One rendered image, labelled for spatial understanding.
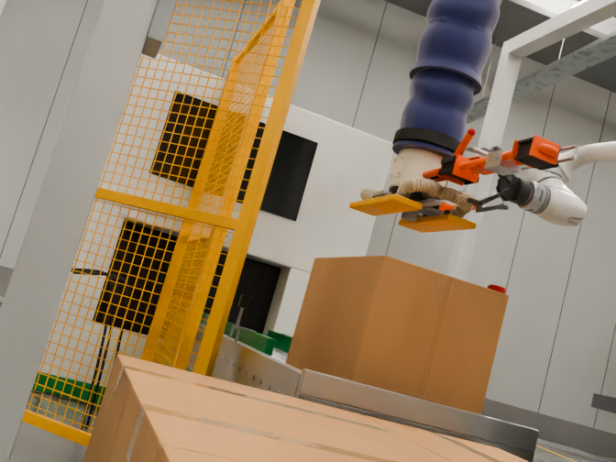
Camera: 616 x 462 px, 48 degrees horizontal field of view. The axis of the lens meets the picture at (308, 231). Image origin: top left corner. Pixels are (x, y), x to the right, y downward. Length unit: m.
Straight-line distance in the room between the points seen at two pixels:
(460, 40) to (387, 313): 0.92
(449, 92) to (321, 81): 9.18
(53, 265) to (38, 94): 8.75
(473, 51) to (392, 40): 9.68
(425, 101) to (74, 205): 1.15
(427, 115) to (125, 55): 0.99
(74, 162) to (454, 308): 1.24
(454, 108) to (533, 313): 10.32
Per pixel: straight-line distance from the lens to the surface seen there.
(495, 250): 12.12
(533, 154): 1.73
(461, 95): 2.28
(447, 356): 1.97
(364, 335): 1.86
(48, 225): 2.31
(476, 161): 1.95
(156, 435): 0.85
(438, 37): 2.34
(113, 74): 2.38
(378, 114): 11.56
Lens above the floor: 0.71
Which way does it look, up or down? 8 degrees up
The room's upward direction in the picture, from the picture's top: 16 degrees clockwise
